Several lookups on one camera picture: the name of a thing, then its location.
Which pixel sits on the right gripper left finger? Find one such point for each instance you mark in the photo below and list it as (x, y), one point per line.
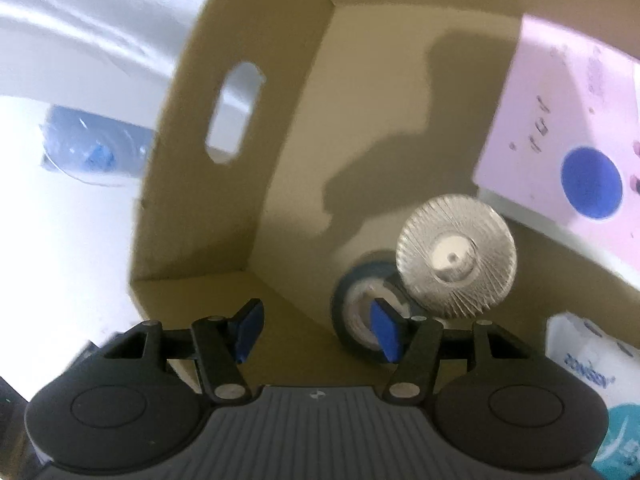
(221, 345)

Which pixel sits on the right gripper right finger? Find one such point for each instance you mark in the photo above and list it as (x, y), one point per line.
(412, 344)

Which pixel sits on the black electrical tape roll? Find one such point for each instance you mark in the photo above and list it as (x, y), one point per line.
(351, 304)

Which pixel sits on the gold lid dark jar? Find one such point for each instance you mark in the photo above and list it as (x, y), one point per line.
(456, 257)

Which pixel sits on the blue wet wipes pack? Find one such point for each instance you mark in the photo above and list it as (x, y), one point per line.
(610, 367)

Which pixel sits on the pink cover notebook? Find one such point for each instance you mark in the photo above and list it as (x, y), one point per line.
(562, 152)

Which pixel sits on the blue water jug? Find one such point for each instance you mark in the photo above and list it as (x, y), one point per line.
(94, 149)

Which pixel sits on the brown cardboard box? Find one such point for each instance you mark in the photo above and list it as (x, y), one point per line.
(297, 138)

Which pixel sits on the white curtain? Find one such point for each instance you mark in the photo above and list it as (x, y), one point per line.
(113, 58)

